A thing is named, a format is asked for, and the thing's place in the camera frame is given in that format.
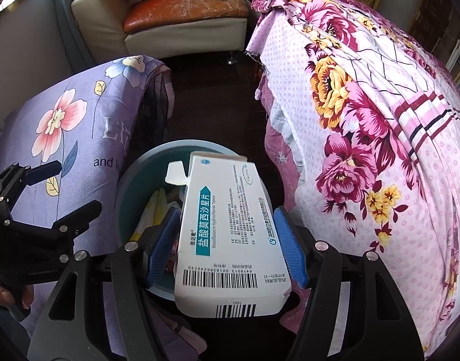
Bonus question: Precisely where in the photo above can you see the teal plastic bin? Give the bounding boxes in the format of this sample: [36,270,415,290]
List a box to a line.
[114,140,291,303]

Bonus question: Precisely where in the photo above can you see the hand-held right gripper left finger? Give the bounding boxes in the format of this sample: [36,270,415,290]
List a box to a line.
[27,207,182,361]

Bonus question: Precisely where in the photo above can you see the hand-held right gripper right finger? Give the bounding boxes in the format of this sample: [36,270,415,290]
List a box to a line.
[273,206,429,361]

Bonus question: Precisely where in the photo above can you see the wooden cabinet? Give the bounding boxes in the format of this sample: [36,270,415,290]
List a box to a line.
[406,0,460,76]

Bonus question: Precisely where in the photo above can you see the white teal medicine box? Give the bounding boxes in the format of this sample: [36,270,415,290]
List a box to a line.
[165,152,295,318]

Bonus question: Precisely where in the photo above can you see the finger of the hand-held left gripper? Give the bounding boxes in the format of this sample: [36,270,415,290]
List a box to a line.
[0,160,62,215]
[8,200,103,264]

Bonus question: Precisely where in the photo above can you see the beige leather sofa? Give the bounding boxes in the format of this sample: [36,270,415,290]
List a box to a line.
[71,0,249,59]

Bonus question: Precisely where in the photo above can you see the person's left hand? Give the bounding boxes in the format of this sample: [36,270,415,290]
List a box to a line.
[0,282,33,310]

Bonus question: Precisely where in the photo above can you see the yellow wrapper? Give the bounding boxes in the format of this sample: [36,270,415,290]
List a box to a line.
[130,188,170,241]

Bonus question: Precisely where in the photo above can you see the dark plaid cloth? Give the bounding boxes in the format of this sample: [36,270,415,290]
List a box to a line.
[134,66,176,159]

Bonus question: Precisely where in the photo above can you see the orange leather seat cushion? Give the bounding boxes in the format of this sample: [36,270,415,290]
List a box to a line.
[123,0,251,34]

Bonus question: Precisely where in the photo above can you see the pink floral bed sheet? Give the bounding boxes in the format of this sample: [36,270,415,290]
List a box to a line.
[246,0,460,354]

